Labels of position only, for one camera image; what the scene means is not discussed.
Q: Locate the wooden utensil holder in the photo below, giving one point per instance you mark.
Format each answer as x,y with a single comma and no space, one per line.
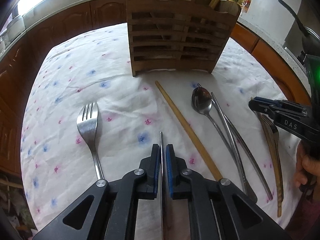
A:
178,34

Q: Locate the person right hand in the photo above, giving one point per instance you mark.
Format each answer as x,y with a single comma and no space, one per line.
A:
304,164

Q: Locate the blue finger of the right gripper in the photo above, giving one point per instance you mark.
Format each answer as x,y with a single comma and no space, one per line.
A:
288,108
268,101

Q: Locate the steel chopstick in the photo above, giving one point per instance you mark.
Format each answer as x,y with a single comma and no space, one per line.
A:
161,182

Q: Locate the steel chopstick straight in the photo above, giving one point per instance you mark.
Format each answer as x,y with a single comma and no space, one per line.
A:
233,146

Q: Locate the wooden chopstick patterned end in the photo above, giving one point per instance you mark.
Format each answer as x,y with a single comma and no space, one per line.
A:
275,162

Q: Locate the steel chopstick angled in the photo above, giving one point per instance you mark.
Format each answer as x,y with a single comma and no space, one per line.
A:
250,156

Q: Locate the black pan handle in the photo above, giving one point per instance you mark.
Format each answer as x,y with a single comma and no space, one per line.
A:
291,11

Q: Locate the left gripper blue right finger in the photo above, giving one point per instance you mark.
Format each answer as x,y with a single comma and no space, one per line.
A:
217,209

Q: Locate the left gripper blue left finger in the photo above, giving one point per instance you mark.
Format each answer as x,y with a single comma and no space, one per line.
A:
107,210

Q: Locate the white floral tablecloth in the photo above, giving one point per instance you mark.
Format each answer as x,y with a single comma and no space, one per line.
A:
56,163

